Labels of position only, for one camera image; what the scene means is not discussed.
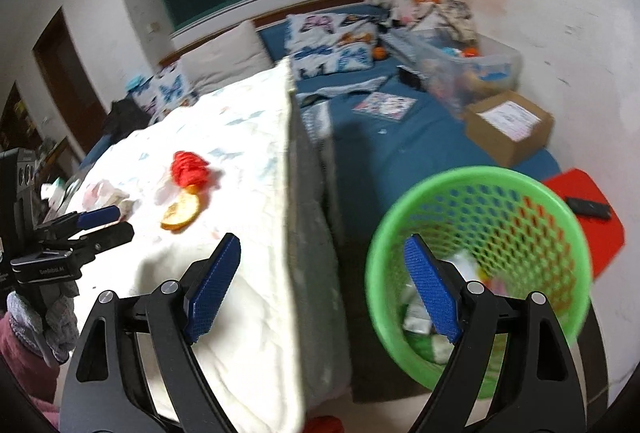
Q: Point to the red stool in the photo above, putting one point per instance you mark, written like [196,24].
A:
[605,243]

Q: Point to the person's left hand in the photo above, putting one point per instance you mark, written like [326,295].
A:
[47,320]

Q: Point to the pink blue tissue packet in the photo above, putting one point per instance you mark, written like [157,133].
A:
[102,195]

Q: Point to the orange peel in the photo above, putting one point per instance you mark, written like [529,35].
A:
[181,213]

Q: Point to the cardboard box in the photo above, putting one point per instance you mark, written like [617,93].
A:
[510,128]

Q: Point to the white keyboard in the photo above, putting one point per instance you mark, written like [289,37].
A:
[400,47]

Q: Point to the wooden door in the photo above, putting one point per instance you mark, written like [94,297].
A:
[70,78]

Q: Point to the black remote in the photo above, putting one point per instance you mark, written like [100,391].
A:
[587,208]

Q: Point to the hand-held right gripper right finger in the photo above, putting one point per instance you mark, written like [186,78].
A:
[432,288]

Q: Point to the clear plastic storage box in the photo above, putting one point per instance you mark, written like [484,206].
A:
[465,68]

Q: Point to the white paper cup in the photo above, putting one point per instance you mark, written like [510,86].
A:
[465,263]

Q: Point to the pink snack packet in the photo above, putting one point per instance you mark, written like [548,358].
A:
[500,286]

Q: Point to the beige pillow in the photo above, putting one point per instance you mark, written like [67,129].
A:
[225,58]

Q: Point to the sticker book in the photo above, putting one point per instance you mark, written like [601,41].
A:
[385,105]

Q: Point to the white quilted mat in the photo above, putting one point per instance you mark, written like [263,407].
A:
[240,163]

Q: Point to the light blue cloth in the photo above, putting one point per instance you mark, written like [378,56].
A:
[136,82]

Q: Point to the dark clothes pile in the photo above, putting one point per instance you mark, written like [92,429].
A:
[125,120]

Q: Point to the wooden shelf cabinet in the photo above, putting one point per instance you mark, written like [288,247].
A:
[15,113]

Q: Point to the butterfly print pillow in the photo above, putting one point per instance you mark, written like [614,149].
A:
[165,88]
[325,43]

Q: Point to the grey striped cloth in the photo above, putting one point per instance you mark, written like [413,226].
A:
[350,87]

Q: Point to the small black device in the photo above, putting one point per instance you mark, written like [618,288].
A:
[410,77]

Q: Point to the orange ball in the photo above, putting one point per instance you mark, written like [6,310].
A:
[380,53]

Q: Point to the person's left forearm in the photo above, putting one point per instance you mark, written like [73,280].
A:
[20,363]

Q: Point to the green plastic basket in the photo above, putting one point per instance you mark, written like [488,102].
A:
[480,175]

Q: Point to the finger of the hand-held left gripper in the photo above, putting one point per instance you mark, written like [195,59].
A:
[95,216]
[105,236]

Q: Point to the wall switch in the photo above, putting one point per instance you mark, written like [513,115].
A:
[153,27]

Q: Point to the red net bag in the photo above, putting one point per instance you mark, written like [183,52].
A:
[190,169]

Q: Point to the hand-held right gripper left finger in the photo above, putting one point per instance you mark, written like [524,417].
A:
[212,293]

